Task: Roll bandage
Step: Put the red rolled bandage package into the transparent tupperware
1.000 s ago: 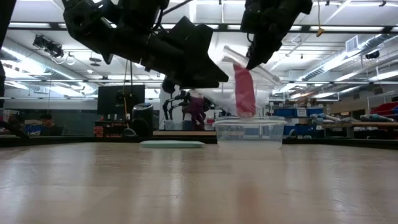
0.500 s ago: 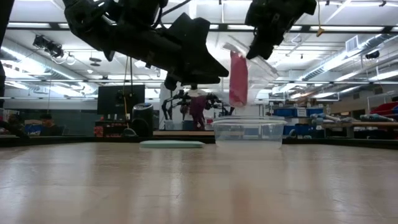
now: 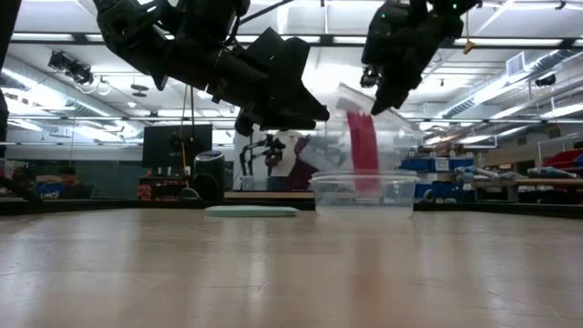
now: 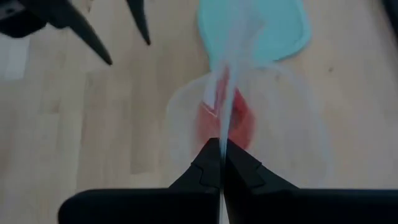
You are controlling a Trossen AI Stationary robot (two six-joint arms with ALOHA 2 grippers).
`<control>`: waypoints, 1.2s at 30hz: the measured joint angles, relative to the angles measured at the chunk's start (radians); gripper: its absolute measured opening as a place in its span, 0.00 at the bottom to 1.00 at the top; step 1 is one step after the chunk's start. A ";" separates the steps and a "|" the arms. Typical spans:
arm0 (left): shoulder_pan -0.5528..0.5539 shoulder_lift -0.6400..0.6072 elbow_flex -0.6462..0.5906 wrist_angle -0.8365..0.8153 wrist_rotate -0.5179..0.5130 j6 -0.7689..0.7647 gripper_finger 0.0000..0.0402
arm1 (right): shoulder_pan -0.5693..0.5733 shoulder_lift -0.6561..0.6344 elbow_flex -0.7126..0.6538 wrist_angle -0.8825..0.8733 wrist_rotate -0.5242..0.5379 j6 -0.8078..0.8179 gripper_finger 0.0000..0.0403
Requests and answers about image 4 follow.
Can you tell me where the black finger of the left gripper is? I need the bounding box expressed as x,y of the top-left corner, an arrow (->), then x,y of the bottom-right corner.
46,0 -> 113,67
126,0 -> 152,47

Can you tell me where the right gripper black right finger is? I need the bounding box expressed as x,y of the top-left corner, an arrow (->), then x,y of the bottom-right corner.
223,138 -> 300,190

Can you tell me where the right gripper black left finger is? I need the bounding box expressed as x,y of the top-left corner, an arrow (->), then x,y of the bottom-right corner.
169,138 -> 223,190

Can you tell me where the red elastic bandage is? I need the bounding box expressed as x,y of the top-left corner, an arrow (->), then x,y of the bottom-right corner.
195,67 -> 256,151

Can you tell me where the clear plastic food container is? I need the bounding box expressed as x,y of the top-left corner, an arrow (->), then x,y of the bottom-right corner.
165,60 -> 335,189

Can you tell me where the light blue container lid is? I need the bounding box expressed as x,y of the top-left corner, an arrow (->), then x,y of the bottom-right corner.
197,0 -> 312,72

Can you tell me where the black aluminium table frame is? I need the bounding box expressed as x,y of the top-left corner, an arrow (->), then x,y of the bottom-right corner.
381,0 -> 398,44

